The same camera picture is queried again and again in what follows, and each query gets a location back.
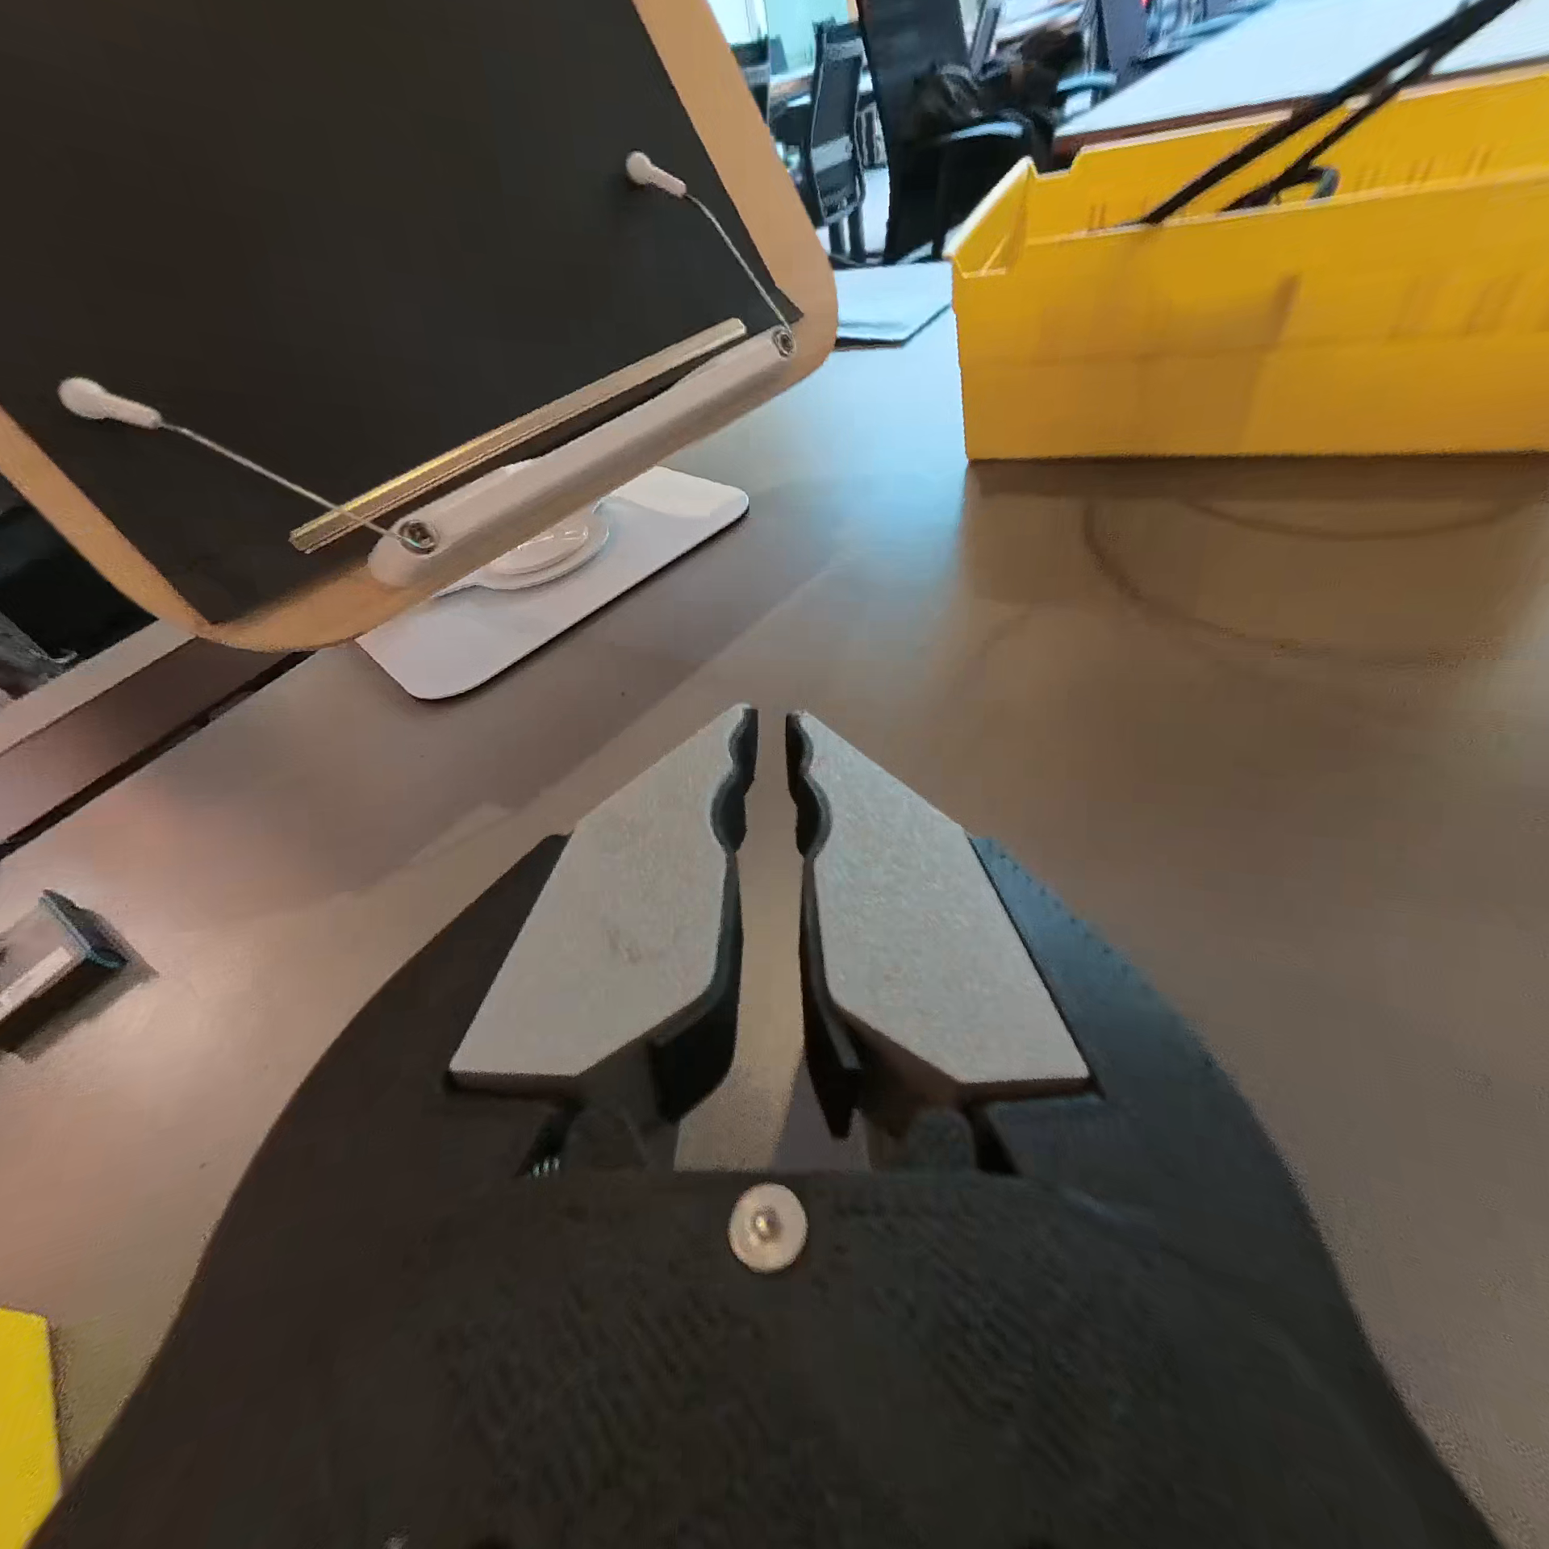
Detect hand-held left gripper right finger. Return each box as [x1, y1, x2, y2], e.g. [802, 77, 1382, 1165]
[786, 711, 1104, 1139]

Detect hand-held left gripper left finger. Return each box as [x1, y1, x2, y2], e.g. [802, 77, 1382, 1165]
[447, 706, 760, 1123]

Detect yellow plastic bin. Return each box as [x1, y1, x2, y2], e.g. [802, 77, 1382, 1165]
[949, 59, 1549, 464]
[0, 1307, 63, 1544]

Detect thick braided black cable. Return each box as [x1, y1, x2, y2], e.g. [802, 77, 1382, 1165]
[1138, 0, 1520, 229]

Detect wooden book stand white base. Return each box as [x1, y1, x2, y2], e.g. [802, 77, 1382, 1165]
[0, 0, 841, 703]

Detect group of black office chairs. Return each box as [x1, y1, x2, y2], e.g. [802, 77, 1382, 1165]
[738, 0, 1164, 266]

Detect grey office desk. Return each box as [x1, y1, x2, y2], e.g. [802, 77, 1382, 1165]
[1053, 0, 1549, 153]

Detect black camera battery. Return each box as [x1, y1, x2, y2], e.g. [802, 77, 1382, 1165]
[0, 892, 131, 1052]

